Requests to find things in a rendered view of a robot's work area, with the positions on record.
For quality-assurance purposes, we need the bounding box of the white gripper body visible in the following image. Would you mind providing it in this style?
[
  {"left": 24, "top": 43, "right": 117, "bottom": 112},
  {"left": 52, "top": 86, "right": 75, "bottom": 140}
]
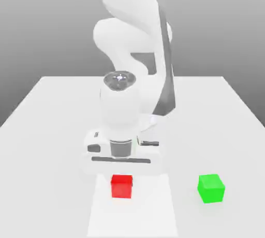
[{"left": 79, "top": 151, "right": 165, "bottom": 177}]

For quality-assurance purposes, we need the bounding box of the small red cube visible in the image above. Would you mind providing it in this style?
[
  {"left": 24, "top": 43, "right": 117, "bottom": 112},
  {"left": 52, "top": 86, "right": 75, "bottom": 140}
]
[{"left": 110, "top": 174, "right": 134, "bottom": 199}]

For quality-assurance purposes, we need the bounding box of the small green cube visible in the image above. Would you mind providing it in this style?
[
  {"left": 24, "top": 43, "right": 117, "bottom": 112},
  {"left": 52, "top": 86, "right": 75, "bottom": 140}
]
[{"left": 197, "top": 174, "right": 226, "bottom": 204}]

